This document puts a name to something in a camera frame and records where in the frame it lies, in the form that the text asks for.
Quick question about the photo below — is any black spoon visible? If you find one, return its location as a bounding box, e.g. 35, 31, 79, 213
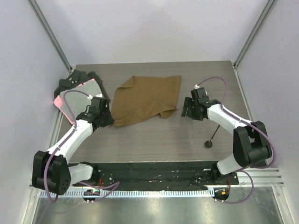
205, 125, 220, 148

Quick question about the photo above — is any brown cloth napkin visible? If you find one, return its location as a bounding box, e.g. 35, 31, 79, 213
111, 76, 182, 127

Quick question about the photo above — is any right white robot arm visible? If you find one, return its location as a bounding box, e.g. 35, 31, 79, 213
181, 86, 273, 184

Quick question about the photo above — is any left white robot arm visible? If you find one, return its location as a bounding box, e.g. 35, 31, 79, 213
31, 94, 114, 195

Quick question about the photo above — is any grey cloth napkin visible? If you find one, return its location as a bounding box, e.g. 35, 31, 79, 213
59, 79, 103, 119

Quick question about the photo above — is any pink cloth napkin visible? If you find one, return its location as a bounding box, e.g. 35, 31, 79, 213
53, 78, 95, 125

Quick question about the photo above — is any black cloth pile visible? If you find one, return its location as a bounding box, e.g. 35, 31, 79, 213
54, 70, 111, 102

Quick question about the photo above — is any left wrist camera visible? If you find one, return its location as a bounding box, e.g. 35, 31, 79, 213
87, 93, 103, 100

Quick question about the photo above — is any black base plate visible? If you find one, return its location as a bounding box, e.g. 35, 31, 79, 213
87, 161, 239, 191

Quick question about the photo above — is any white slotted cable duct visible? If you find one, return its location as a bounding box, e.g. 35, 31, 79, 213
41, 189, 215, 198

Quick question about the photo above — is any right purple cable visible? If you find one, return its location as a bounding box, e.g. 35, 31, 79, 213
198, 77, 278, 205

